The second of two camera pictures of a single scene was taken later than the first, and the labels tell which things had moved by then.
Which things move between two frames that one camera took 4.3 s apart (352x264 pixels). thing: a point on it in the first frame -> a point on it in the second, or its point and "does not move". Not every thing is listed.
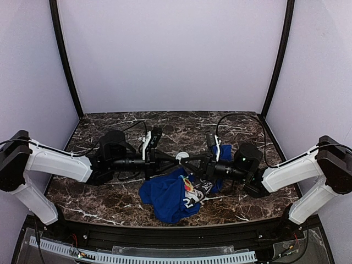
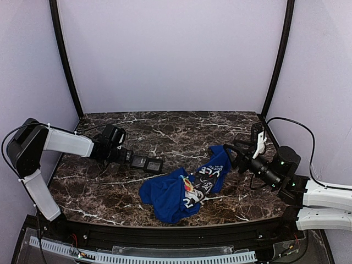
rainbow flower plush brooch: [188, 185] does not move
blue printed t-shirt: [175, 195] does not move
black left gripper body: [149, 162] -> [127, 157]
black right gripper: [209, 166] -> [242, 159]
